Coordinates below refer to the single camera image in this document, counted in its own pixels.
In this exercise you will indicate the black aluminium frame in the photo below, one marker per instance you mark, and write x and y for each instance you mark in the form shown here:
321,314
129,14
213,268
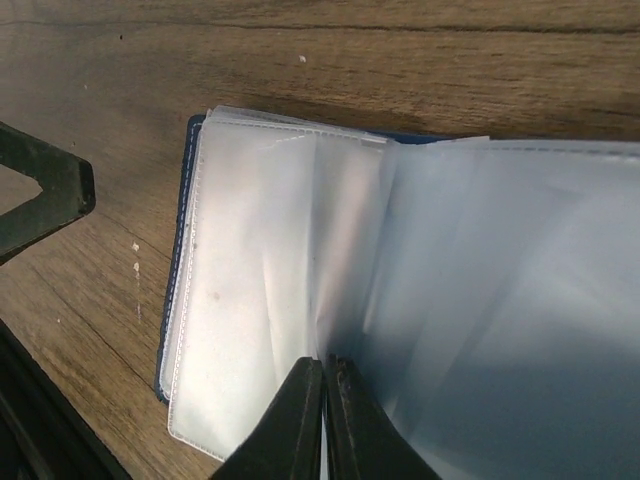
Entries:
42,434

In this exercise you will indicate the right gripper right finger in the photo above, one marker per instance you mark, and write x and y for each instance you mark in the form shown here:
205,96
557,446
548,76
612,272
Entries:
362,441

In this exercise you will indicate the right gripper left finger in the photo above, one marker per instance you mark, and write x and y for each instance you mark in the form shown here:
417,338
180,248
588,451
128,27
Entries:
286,442

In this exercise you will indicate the blue card holder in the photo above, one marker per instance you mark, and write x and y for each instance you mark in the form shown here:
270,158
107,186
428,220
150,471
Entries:
487,290

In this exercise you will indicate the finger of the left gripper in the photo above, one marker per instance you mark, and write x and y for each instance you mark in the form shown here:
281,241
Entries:
67,190

